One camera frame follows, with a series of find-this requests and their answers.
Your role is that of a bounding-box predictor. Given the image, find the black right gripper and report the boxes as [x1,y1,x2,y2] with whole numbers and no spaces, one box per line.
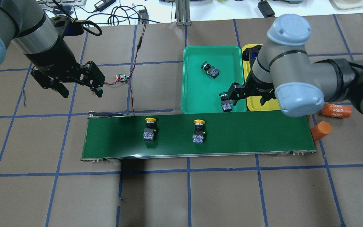
[227,76,276,106]

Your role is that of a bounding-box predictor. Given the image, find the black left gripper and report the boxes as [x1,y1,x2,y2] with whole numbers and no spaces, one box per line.
[30,47,105,99]

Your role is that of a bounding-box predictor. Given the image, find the lone green push button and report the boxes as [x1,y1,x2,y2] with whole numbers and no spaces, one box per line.
[219,92,233,112]

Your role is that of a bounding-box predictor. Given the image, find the yellow push button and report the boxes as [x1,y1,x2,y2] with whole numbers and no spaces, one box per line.
[193,119,206,144]
[142,117,157,141]

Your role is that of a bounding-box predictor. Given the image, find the orange cylinder with white numbers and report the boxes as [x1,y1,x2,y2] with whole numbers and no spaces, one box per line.
[322,103,352,118]

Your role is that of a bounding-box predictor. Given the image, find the plain orange cylinder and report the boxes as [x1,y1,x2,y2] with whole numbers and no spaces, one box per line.
[311,122,332,141]

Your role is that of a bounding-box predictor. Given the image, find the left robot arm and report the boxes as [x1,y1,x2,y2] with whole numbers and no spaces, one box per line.
[0,0,105,98]

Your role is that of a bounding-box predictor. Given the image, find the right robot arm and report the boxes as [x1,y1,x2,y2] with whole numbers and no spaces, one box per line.
[227,14,363,117]

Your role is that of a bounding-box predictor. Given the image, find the yellow tray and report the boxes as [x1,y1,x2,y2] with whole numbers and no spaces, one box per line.
[242,44,280,112]

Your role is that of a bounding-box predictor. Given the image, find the green tray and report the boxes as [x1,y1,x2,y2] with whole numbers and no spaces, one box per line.
[181,46,244,114]

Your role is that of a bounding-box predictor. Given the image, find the small controller circuit board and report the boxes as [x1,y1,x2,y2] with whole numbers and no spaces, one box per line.
[115,74,130,83]

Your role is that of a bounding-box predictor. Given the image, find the green conveyor belt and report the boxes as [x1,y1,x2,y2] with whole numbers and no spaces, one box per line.
[81,111,316,161]

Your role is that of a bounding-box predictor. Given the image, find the black power adapter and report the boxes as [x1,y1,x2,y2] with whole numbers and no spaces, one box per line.
[137,9,149,24]

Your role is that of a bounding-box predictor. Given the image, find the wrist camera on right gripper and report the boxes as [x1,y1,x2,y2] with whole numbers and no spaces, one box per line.
[241,44,262,63]

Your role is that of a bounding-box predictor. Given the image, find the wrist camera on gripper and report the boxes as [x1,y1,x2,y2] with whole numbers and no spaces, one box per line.
[241,44,262,63]
[49,15,102,38]

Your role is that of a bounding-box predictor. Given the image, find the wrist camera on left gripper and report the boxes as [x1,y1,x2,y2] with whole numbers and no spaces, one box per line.
[49,15,102,38]

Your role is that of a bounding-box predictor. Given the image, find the red black power wire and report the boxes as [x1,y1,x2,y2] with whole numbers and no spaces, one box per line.
[104,24,147,116]

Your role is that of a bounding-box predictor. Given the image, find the aluminium frame post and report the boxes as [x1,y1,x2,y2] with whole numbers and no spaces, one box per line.
[175,0,191,26]

